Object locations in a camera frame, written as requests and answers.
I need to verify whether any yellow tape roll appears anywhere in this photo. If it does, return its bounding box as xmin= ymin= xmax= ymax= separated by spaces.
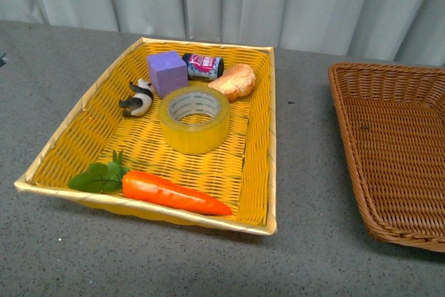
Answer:
xmin=158 ymin=86 xmax=229 ymax=155

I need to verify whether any yellow woven basket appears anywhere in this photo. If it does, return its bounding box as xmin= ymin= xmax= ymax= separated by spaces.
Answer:
xmin=15 ymin=38 xmax=277 ymax=235

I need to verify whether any brown wicker basket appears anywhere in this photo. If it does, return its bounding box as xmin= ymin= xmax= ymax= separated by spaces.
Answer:
xmin=328 ymin=63 xmax=444 ymax=252

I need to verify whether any toy bread roll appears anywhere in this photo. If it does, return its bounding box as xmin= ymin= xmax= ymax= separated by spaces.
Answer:
xmin=208 ymin=63 xmax=256 ymax=102

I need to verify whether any small dark printed can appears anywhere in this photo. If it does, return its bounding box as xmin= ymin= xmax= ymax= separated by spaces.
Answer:
xmin=182 ymin=54 xmax=225 ymax=81

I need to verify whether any purple foam cube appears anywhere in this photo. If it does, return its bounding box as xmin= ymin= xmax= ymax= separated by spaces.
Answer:
xmin=147 ymin=50 xmax=188 ymax=99

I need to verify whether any panda figurine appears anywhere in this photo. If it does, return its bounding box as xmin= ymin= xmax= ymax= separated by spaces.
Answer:
xmin=119 ymin=79 xmax=154 ymax=118

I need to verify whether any orange toy carrot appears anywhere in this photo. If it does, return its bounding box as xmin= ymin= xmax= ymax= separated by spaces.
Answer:
xmin=68 ymin=151 xmax=232 ymax=216

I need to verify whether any grey curtain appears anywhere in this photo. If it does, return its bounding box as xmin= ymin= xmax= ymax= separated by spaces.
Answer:
xmin=1 ymin=0 xmax=444 ymax=66

